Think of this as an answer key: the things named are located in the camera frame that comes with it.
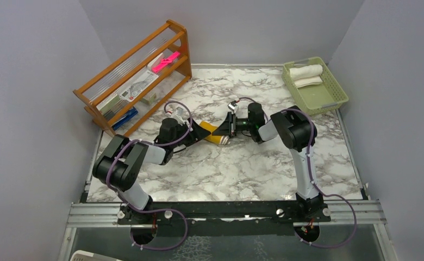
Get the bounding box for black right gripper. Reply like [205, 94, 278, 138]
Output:
[211, 112, 253, 139]

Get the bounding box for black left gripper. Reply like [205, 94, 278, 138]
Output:
[171, 117, 210, 148]

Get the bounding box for yellow towel white trim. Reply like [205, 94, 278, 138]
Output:
[199, 120, 230, 146]

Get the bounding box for white terry towel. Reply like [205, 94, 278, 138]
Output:
[289, 64, 323, 88]

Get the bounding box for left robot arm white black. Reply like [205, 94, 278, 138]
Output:
[92, 117, 211, 223]

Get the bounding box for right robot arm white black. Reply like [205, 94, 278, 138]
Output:
[212, 102, 323, 221]

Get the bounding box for small green staples box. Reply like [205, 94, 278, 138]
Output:
[140, 94, 157, 105]

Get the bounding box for blue pen pack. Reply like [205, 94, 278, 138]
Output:
[112, 107, 139, 131]

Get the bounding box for ruler set clear package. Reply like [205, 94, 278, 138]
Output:
[119, 70, 158, 101]

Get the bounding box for pink plastic tool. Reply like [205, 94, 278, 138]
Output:
[151, 51, 180, 73]

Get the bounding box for green stapler box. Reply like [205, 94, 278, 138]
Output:
[97, 94, 128, 119]

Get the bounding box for light green plastic basket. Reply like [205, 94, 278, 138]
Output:
[282, 57, 349, 115]

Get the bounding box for wooden shelf rack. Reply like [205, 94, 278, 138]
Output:
[73, 20, 192, 137]

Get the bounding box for white bin corner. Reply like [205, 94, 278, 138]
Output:
[70, 250, 121, 261]

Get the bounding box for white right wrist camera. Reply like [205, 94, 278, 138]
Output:
[227, 101, 239, 114]

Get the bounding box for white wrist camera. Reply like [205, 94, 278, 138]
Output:
[227, 101, 239, 114]
[166, 108, 184, 125]

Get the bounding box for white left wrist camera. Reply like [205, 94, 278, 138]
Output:
[166, 108, 184, 125]

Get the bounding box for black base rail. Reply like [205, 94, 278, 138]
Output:
[117, 201, 331, 238]

